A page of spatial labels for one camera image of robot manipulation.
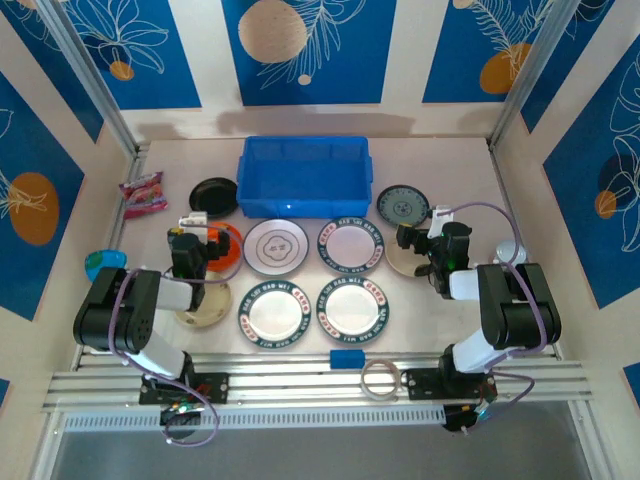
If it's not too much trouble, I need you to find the white plate with green outline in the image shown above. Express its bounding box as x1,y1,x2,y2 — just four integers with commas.
243,218,310,277

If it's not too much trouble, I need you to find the white tape roll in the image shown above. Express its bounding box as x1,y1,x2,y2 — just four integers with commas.
360,358,402,401

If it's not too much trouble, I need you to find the green-rimmed plate with lettering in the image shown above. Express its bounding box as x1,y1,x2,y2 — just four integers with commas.
316,216,387,275
237,279,312,350
315,275,390,347

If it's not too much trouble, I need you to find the aluminium corner post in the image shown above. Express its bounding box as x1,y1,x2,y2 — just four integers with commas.
487,0,601,154
37,0,151,161

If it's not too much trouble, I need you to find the pink snack packet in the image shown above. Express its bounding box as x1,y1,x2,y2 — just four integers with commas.
118,171,169,221

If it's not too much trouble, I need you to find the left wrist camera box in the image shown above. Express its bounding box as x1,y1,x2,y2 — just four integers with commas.
178,211,209,232

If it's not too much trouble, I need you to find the orange plastic plate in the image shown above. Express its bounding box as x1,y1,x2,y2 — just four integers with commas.
199,222,245,274

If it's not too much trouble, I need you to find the blue-white patterned plate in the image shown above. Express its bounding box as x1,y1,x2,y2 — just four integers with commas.
375,184,431,229

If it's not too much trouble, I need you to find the black controller board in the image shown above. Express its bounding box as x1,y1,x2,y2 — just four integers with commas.
158,402,205,429
442,403,490,435

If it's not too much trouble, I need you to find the white slotted cable duct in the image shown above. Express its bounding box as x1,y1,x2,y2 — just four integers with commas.
62,405,449,434

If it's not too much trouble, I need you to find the black round plate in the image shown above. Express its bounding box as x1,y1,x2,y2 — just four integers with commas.
188,176,240,218

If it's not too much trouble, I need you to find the aluminium side rail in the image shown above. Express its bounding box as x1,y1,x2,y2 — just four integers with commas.
487,139,564,359
72,141,152,372

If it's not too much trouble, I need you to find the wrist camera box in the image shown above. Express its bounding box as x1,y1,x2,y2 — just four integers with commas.
431,203,454,237
178,211,209,232

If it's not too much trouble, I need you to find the white cup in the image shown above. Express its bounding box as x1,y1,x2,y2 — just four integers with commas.
492,238,529,265

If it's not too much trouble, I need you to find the aluminium rail frame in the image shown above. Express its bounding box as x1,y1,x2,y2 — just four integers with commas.
42,352,596,414

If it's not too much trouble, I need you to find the blue-lidded dessert cup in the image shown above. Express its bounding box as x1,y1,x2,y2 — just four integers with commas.
83,249,128,285

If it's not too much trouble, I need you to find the cream plate with ink painting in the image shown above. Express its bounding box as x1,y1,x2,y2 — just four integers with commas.
173,269,234,329
384,234,442,279

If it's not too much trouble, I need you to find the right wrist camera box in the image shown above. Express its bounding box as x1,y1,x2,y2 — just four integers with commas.
431,203,454,237

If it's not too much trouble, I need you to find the blue rectangular block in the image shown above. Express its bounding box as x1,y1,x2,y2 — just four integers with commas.
329,349,367,371

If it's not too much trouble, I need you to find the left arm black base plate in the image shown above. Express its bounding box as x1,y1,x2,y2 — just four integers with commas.
138,372,231,406

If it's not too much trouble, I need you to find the blue plastic bin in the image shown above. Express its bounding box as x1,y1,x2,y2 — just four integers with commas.
235,135,375,220

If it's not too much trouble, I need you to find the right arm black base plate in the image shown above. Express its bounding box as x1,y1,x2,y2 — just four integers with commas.
403,368,499,402

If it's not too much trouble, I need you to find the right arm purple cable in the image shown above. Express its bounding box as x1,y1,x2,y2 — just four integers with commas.
442,201,546,434

